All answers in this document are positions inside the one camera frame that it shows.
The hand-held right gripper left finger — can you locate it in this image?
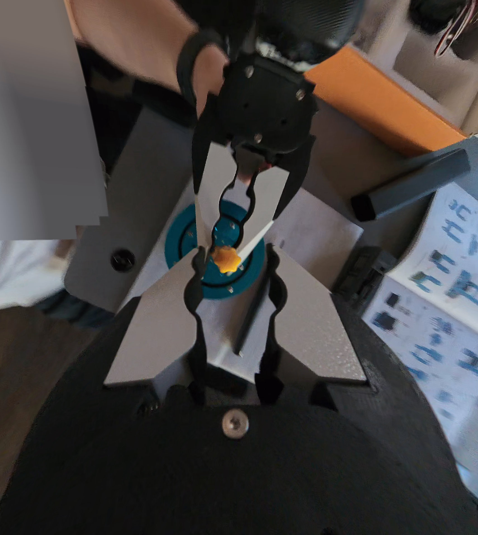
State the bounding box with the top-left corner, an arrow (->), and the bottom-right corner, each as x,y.
103,247 -> 208,404

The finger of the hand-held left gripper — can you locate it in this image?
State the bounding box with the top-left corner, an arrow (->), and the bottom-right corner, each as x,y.
231,164 -> 288,260
194,143 -> 240,253

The thin black rod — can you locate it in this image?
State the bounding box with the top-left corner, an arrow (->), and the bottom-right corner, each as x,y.
233,276 -> 271,358

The person's left hand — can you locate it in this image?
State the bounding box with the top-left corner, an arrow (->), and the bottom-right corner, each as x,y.
194,43 -> 230,120

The open instruction booklet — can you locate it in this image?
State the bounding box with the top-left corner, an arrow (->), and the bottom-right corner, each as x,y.
362,182 -> 478,519

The yellow handled screwdriver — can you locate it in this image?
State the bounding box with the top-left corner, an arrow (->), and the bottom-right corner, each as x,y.
210,246 -> 242,274

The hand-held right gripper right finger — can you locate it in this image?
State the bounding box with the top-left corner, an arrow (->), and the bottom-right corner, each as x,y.
255,244 -> 368,404

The person's left forearm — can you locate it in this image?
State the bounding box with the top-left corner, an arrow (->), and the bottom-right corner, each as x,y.
64,0 -> 200,94

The dark grey square tube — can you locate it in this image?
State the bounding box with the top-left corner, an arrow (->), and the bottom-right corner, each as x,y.
351,149 -> 472,222

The blue round metal disc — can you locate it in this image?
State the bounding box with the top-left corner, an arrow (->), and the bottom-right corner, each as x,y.
165,200 -> 266,300

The person's white shirt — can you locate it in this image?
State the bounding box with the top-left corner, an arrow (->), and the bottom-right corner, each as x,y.
0,239 -> 76,313

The orange cardboard box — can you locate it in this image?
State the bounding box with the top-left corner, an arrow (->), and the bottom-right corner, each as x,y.
304,0 -> 478,157

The black bit case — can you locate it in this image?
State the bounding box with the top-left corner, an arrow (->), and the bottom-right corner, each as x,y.
333,246 -> 396,316

